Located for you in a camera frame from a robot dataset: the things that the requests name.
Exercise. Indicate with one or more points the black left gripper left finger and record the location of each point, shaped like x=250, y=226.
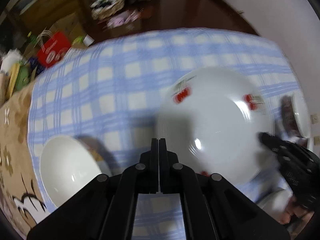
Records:
x=142, y=178

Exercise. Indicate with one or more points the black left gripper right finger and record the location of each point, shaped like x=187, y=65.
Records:
x=174, y=177

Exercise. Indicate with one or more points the red patterned small bowl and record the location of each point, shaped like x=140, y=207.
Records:
x=295, y=116

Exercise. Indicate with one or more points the white plate with cherries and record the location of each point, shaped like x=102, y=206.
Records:
x=211, y=119

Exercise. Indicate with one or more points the large plain white bowl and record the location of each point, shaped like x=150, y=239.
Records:
x=67, y=164

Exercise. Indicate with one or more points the person's right hand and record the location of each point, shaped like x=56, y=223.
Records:
x=294, y=209

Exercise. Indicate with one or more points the blue white checked cloth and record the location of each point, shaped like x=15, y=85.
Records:
x=112, y=91

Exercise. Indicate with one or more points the red paper shopping bag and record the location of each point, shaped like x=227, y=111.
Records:
x=53, y=47

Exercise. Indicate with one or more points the cardboard box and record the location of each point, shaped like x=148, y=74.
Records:
x=69, y=25

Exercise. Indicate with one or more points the white plush toy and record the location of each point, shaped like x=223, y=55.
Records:
x=12, y=57

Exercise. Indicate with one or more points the wicker basket with items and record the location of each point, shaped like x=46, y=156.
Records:
x=101, y=9

